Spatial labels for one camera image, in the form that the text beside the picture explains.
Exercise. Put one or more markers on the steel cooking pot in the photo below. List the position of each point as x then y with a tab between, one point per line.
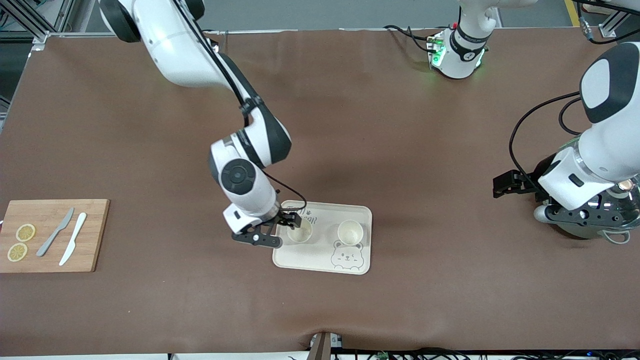
590	231

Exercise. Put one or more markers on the yellow lemon slice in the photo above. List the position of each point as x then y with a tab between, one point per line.
25	232
17	252

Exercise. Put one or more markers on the cream tray with bear print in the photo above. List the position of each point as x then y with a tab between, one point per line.
310	255

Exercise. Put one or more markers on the white plastic knife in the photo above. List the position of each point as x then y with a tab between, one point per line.
74	235

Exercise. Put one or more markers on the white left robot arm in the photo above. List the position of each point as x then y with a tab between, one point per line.
610	145

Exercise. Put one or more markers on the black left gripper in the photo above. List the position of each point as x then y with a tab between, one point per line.
526	183

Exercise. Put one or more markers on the aluminium frame profile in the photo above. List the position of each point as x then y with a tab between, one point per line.
20	35
609	27

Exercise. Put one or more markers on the white plastic cup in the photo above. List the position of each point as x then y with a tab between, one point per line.
302	234
350	232

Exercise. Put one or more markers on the grey plastic knife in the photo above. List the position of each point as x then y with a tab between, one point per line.
50	242

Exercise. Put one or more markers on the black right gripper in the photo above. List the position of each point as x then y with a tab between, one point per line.
283	217

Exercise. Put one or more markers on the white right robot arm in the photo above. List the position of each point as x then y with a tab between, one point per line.
175	50

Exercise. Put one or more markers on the bamboo cutting board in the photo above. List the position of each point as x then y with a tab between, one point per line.
95	240

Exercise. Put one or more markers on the glass pot lid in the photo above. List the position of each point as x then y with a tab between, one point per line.
631	197

